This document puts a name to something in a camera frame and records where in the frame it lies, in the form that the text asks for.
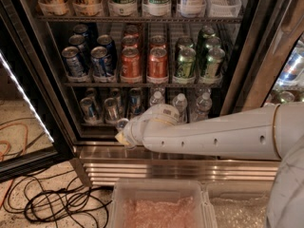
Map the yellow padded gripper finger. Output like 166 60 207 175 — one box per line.
115 131 129 145

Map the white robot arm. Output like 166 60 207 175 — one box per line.
116 102 304 228

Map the front left orange can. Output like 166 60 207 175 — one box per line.
122 47 141 78

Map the orange can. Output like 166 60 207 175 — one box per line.
148 47 167 78
122 35 139 48
122 47 141 78
149 35 167 48
123 25 140 37

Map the front right blue can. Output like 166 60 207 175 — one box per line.
90 46 114 77

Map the front left blue can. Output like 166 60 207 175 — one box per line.
62 47 87 78

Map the front right orange can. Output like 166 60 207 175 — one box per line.
148 47 167 78

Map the open fridge door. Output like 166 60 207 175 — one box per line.
0 0 73 181

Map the fridge cabinet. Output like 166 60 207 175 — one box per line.
9 0 304 192

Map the middle left orange can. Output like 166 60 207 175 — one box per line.
122 35 139 48

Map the middle right blue can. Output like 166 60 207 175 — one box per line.
97 34 117 58

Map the front left green can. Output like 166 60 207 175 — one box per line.
175 47 196 79

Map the back right orange can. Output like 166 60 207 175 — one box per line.
149 35 167 48

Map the middle left blue can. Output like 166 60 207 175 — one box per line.
68 34 89 61

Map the back left orange can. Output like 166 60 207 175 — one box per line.
123 25 140 37

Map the back blue can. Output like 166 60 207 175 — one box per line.
73 24 90 38

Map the back left green can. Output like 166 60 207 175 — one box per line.
176 36 194 49

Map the front right green can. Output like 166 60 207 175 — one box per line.
200 47 225 78

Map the middle right green can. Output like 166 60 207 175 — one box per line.
203 36 221 49

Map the back right green can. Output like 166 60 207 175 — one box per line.
199 26 216 39

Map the right glass fridge door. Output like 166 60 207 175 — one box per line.
219 0 304 115

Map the left water bottle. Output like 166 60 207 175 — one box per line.
149 91 165 106

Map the water bottle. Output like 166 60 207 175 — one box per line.
172 93 188 123
192 92 213 122
149 91 165 106

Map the middle water bottle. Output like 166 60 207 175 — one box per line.
172 93 188 123

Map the left clear plastic bin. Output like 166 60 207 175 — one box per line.
106 179 207 228

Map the clear plastic bin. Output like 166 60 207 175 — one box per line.
204 180 272 228
106 179 207 228

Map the right water bottle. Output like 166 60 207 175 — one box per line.
192 92 213 122

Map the right clear plastic bin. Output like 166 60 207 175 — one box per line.
204 180 272 228

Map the empty white plastic tray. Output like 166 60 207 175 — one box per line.
206 0 241 18

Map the black cable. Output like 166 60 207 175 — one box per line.
2 166 112 228

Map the orange cable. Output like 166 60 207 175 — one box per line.
0 122 30 209

